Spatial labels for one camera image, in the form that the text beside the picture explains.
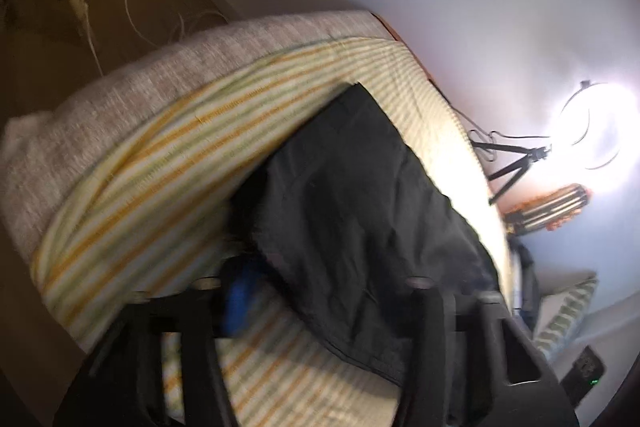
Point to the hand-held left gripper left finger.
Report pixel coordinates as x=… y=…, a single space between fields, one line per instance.
x=240 y=302

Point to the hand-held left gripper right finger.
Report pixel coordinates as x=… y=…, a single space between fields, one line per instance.
x=435 y=332

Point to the black pants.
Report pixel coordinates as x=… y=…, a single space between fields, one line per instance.
x=360 y=227

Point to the folded grey pants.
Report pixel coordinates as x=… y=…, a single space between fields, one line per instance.
x=527 y=277

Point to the green striped pillow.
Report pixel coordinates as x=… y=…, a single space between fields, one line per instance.
x=565 y=312

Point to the striped yellow green bed mat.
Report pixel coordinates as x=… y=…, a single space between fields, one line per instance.
x=150 y=167

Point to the folded silver tripod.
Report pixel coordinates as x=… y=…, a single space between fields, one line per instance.
x=550 y=207

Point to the small black tripod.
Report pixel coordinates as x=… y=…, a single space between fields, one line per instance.
x=515 y=157

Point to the grey mattress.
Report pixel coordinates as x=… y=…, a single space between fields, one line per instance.
x=125 y=97

